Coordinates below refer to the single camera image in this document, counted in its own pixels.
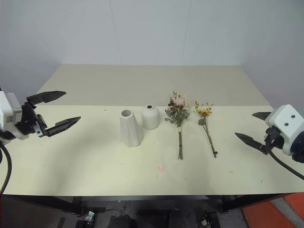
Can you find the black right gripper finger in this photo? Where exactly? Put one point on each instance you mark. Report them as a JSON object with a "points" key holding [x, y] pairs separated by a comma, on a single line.
{"points": [[250, 140], [262, 115]]}

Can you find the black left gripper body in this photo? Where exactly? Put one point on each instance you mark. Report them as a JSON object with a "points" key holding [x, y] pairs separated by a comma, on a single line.
{"points": [[28, 120]]}

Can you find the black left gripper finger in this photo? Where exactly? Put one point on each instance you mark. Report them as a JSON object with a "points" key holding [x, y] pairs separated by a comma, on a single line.
{"points": [[62, 125], [48, 96]]}

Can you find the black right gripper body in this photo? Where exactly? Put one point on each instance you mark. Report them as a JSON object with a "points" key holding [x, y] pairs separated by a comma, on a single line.
{"points": [[274, 140]]}

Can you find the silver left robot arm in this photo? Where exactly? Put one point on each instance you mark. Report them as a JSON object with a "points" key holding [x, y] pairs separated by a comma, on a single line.
{"points": [[5, 137]]}

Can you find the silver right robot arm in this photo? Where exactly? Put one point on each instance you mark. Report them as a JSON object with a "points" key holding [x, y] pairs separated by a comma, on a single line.
{"points": [[299, 149]]}

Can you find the tall tapered white vase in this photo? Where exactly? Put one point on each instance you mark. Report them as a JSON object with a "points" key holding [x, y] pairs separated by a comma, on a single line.
{"points": [[130, 131]]}

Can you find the short round white vase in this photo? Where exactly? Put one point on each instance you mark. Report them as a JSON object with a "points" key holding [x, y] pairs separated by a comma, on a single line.
{"points": [[150, 118]]}

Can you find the yellow dried flower sprig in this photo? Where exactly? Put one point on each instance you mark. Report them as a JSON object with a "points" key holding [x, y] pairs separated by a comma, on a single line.
{"points": [[204, 113]]}

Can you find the orange floor mat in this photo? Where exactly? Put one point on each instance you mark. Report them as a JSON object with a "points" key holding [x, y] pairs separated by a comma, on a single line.
{"points": [[282, 211]]}

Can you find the pink dried flower bouquet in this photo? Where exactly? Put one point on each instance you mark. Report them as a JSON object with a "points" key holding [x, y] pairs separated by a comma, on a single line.
{"points": [[178, 111]]}

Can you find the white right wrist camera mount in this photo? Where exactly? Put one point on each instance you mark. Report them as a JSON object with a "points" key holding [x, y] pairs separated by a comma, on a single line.
{"points": [[285, 127]]}

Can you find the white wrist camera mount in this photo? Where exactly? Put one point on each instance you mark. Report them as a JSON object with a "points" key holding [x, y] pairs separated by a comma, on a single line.
{"points": [[10, 111], [285, 127]]}

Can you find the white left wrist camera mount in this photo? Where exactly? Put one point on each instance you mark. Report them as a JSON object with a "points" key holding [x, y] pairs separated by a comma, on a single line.
{"points": [[10, 111]]}

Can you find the metal caster bracket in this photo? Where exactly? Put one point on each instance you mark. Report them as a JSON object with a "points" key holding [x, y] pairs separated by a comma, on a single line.
{"points": [[205, 220], [90, 216]]}

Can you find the black table frame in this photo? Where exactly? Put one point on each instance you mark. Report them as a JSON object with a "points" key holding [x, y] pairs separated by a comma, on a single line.
{"points": [[142, 197]]}

